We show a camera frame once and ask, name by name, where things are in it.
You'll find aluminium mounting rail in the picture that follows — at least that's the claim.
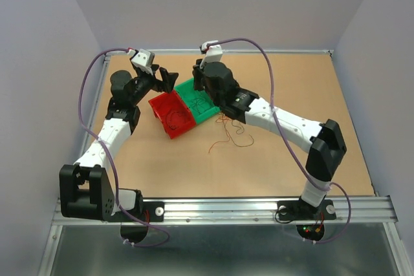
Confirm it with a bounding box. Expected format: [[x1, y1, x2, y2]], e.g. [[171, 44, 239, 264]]
[[51, 195, 398, 225]]

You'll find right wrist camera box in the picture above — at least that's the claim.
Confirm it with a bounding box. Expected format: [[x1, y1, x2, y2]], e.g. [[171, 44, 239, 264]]
[[199, 40, 223, 69]]

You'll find black wire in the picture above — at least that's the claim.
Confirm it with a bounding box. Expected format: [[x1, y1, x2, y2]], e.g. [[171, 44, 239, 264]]
[[216, 112, 256, 147]]

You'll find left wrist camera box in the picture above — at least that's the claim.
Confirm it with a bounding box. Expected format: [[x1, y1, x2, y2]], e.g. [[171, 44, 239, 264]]
[[128, 48, 155, 76]]

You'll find green plastic bin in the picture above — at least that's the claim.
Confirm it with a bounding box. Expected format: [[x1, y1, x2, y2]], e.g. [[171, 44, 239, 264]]
[[175, 78, 219, 124]]

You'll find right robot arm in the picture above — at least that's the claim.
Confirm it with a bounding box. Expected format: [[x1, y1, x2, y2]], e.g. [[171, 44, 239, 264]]
[[192, 59, 347, 218]]

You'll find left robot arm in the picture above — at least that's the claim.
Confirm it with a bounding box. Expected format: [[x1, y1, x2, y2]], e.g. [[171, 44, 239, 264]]
[[59, 64, 179, 222]]

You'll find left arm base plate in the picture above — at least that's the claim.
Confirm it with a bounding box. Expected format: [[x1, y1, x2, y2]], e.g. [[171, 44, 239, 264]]
[[108, 201, 165, 223]]

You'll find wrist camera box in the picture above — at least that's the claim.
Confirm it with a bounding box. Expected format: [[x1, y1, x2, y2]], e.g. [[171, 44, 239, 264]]
[[128, 48, 155, 76], [199, 40, 223, 69]]

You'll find red plastic bin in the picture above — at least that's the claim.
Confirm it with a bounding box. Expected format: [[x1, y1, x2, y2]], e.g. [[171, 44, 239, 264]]
[[148, 90, 196, 139]]

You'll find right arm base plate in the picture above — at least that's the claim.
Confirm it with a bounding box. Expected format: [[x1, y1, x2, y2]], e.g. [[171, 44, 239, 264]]
[[277, 199, 336, 222]]

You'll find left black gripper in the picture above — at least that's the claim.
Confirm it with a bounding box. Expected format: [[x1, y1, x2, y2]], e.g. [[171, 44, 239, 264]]
[[129, 64, 178, 106]]

